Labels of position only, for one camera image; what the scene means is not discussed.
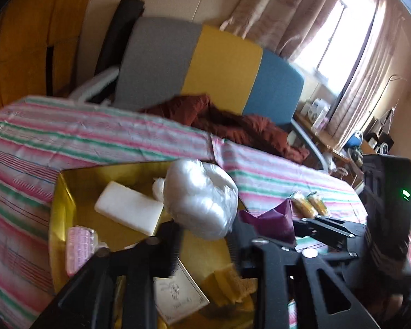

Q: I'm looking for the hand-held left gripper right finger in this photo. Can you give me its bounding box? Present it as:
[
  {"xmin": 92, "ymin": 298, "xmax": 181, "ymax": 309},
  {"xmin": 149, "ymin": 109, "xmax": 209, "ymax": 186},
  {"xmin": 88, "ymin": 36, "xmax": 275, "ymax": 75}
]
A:
[{"xmin": 227, "ymin": 212, "xmax": 381, "ymax": 329}]

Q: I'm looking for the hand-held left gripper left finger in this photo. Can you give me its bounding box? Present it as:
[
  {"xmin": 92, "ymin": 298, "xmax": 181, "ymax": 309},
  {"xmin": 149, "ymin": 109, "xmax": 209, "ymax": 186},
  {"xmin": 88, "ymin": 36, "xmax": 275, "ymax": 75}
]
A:
[{"xmin": 29, "ymin": 221, "xmax": 184, "ymax": 329}]

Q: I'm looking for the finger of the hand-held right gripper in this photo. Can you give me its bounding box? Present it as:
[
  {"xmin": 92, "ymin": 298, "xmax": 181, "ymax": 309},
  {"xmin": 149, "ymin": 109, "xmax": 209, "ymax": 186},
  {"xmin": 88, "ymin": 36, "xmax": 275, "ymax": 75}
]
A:
[{"xmin": 293, "ymin": 217, "xmax": 360, "ymax": 251}]

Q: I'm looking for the gold metal tray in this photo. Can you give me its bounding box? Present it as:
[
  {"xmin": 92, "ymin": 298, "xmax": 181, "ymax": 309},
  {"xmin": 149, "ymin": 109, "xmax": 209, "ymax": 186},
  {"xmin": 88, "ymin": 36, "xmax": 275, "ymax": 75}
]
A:
[{"xmin": 49, "ymin": 160, "xmax": 261, "ymax": 329}]

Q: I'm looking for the purple cloth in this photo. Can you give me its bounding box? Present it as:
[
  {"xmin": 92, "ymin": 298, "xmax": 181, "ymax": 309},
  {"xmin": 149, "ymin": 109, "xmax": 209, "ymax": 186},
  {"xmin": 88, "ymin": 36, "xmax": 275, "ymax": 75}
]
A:
[{"xmin": 238, "ymin": 198, "xmax": 297, "ymax": 247}]

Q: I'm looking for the white paper card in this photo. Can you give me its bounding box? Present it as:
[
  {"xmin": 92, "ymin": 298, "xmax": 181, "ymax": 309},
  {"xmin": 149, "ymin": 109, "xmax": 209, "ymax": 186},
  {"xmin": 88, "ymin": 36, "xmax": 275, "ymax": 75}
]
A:
[{"xmin": 153, "ymin": 257, "xmax": 210, "ymax": 325}]

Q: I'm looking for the large white plastic bag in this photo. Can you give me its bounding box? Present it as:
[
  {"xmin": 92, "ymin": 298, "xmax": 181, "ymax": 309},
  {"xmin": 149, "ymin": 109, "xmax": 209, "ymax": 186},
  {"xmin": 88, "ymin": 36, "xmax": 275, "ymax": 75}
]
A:
[{"xmin": 152, "ymin": 159, "xmax": 239, "ymax": 240}]

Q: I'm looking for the white soap bar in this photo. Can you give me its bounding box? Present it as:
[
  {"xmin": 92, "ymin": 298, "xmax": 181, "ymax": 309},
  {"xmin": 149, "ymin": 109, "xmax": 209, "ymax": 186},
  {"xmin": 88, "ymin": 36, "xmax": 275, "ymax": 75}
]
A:
[{"xmin": 95, "ymin": 180, "xmax": 164, "ymax": 237}]

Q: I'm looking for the yellow sponge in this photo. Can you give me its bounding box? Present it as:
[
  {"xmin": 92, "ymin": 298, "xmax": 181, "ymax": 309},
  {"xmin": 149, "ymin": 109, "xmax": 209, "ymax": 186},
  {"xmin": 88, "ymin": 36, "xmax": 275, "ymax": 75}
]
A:
[{"xmin": 205, "ymin": 264, "xmax": 259, "ymax": 307}]

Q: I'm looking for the black speaker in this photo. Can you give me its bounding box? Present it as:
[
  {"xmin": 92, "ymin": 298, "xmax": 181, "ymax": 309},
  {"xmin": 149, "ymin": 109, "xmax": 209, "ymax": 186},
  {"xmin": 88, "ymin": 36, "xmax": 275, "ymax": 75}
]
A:
[{"xmin": 366, "ymin": 132, "xmax": 394, "ymax": 155}]

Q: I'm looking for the blue round container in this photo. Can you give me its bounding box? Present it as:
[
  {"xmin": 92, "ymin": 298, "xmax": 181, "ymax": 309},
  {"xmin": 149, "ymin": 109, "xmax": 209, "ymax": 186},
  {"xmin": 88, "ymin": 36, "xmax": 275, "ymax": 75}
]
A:
[{"xmin": 347, "ymin": 131, "xmax": 364, "ymax": 148}]

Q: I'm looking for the wooden shelf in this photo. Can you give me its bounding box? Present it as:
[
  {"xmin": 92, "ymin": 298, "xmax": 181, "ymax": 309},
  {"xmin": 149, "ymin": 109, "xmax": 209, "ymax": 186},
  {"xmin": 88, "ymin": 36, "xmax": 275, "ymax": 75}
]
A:
[{"xmin": 295, "ymin": 113, "xmax": 374, "ymax": 165}]

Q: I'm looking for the pink plastic packet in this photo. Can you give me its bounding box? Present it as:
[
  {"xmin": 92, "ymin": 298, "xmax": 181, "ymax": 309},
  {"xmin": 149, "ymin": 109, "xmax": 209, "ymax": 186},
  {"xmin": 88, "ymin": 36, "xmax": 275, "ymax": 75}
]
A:
[{"xmin": 67, "ymin": 225, "xmax": 100, "ymax": 276}]

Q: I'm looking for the white printed box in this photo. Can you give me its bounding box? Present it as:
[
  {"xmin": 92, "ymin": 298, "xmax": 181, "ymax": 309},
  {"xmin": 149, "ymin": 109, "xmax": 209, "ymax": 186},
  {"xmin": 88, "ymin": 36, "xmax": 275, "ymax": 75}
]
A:
[{"xmin": 308, "ymin": 99, "xmax": 329, "ymax": 131}]

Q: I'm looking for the maroon jacket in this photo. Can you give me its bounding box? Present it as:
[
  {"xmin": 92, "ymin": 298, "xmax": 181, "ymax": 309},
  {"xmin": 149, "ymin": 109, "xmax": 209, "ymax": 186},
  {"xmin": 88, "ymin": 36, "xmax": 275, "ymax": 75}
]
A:
[{"xmin": 140, "ymin": 94, "xmax": 310, "ymax": 163}]

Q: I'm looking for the beige curtain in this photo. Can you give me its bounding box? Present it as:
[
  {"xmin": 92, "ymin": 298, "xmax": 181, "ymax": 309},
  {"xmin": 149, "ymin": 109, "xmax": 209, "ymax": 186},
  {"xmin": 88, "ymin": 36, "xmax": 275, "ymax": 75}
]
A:
[
  {"xmin": 325, "ymin": 0, "xmax": 406, "ymax": 148},
  {"xmin": 219, "ymin": 0, "xmax": 357, "ymax": 62}
]

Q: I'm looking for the striped tablecloth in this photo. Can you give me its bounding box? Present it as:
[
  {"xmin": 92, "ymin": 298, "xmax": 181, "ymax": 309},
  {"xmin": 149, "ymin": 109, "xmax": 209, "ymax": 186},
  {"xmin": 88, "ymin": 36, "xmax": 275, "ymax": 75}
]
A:
[{"xmin": 0, "ymin": 95, "xmax": 369, "ymax": 329}]

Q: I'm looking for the grey yellow blue chair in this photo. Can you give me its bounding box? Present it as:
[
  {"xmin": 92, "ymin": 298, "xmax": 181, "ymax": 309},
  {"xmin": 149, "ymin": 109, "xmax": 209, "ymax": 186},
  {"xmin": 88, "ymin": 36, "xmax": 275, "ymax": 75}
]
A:
[{"xmin": 115, "ymin": 16, "xmax": 329, "ymax": 172}]

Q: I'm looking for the wooden wardrobe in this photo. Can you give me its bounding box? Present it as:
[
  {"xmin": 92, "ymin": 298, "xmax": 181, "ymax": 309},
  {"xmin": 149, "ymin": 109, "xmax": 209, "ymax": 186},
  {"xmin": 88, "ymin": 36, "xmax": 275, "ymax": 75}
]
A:
[{"xmin": 0, "ymin": 0, "xmax": 100, "ymax": 117}]

